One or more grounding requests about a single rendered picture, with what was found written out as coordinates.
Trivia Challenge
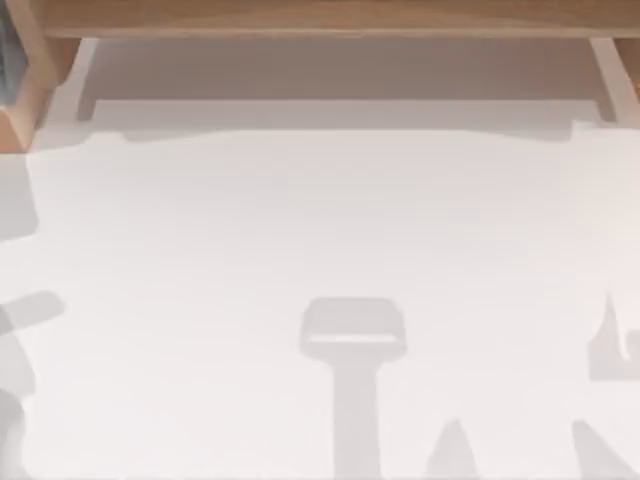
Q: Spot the wooden cupboard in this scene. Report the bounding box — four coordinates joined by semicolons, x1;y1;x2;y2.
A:
27;0;640;124

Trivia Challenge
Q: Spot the pale wooden drawer front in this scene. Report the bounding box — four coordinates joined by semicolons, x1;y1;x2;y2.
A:
0;0;57;154

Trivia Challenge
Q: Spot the grey pierced drawer inside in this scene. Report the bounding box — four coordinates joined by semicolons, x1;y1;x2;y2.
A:
0;0;29;107

